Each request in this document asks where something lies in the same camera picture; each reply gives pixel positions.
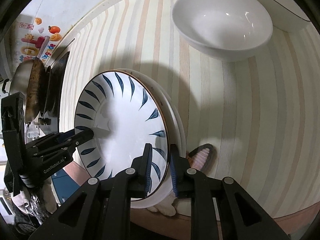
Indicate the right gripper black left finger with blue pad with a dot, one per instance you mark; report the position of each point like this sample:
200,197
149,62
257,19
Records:
100,209

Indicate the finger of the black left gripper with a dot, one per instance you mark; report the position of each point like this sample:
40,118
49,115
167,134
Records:
80,136

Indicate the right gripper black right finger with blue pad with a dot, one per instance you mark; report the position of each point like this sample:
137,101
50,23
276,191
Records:
220,209

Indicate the white plate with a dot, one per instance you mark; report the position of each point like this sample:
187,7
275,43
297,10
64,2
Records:
124,116
163,195

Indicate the plain white bowl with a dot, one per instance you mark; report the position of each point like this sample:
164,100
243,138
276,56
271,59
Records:
229,30

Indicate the black gas stove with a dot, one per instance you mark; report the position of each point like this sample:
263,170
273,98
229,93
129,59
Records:
55,73

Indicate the stainless steel pot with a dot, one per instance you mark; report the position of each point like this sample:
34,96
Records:
29,79

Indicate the striped beige table mat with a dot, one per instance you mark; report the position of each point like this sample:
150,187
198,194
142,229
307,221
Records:
261,114

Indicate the colourful fruit wall sticker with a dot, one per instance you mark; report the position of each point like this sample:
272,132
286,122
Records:
32,37

